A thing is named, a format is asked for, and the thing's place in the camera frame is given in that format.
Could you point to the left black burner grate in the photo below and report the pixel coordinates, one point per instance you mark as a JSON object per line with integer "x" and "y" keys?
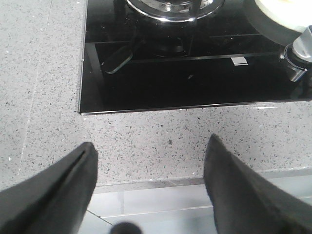
{"x": 168, "y": 11}

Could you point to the white plate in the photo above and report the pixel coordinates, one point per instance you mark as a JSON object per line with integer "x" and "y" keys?
{"x": 292, "y": 14}

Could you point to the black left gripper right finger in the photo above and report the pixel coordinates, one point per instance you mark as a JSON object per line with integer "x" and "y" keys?
{"x": 246, "y": 203}

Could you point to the black glass gas cooktop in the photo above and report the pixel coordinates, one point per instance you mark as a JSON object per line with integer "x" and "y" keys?
{"x": 233, "y": 57}

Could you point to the left silver stove knob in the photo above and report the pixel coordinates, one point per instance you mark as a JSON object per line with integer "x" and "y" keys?
{"x": 299, "y": 53}

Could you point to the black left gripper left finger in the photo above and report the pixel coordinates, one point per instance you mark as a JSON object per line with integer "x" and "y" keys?
{"x": 55, "y": 200}

